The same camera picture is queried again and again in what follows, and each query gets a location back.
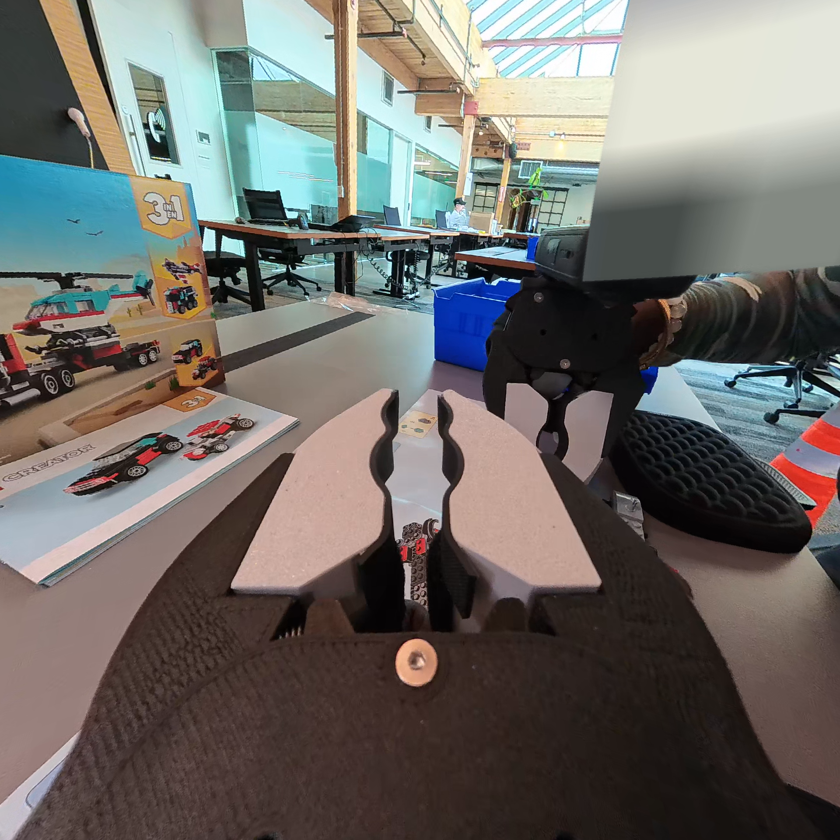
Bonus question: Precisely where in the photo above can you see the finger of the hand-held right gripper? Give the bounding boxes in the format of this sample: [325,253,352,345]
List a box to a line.
[566,392,616,485]
[504,382,550,438]

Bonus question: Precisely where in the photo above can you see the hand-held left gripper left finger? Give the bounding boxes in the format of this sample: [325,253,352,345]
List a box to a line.
[231,388,406,634]

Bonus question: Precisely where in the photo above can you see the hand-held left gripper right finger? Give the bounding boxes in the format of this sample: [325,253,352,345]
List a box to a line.
[428,389,602,634]

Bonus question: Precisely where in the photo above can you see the person's right forearm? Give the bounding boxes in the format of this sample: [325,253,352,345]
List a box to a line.
[669,268,840,363]

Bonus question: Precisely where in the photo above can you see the grey desk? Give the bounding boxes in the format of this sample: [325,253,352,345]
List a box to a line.
[0,298,840,815]

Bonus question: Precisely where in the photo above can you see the person's right hand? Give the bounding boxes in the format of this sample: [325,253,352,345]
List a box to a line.
[632,299,672,366]

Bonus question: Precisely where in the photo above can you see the large blue plastic bin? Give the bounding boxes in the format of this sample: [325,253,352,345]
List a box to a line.
[432,277,659,395]

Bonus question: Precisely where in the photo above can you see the open instruction booklet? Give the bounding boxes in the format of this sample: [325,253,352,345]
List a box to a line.
[0,388,454,828]

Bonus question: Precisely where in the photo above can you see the black textured wrist rest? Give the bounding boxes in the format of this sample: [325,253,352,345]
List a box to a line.
[610,410,815,555]

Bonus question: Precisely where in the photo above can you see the green plant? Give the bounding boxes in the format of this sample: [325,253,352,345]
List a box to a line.
[508,167,549,211]

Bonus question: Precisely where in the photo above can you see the car picture booklet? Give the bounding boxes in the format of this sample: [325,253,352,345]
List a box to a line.
[0,386,301,587]

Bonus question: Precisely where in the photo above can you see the black office chair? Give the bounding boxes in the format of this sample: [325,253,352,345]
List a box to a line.
[725,351,840,424]
[241,188,322,298]
[203,249,249,306]

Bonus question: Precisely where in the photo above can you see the clear plastic bag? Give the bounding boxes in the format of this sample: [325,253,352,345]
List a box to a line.
[315,292,378,316]

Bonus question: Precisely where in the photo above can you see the truck picture toy box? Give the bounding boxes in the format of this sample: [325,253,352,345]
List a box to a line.
[0,154,227,463]

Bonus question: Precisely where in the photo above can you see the gold bracelet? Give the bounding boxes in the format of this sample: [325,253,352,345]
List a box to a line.
[640,297,689,370]

